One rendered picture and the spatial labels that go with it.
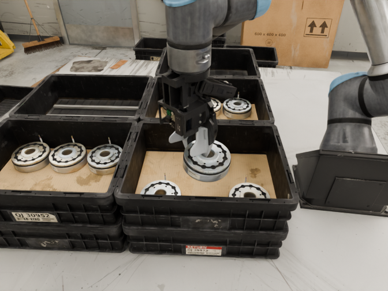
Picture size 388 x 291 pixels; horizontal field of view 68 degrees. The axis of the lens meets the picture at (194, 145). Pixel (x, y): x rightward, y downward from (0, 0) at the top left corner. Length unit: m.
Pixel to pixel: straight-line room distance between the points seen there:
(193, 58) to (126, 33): 3.66
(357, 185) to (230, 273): 0.42
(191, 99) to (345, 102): 0.51
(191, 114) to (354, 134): 0.52
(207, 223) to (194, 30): 0.42
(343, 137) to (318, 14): 2.90
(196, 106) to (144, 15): 3.52
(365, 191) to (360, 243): 0.14
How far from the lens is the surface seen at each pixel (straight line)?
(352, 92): 0.91
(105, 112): 1.12
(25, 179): 0.93
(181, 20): 0.47
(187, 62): 0.49
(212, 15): 0.48
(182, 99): 0.52
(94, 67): 1.83
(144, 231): 0.72
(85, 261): 0.85
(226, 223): 0.69
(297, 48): 3.71
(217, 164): 0.61
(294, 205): 0.65
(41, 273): 0.88
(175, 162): 0.86
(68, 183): 0.86
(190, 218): 0.68
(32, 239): 0.88
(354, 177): 0.90
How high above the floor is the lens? 1.40
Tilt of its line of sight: 39 degrees down
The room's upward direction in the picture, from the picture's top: straight up
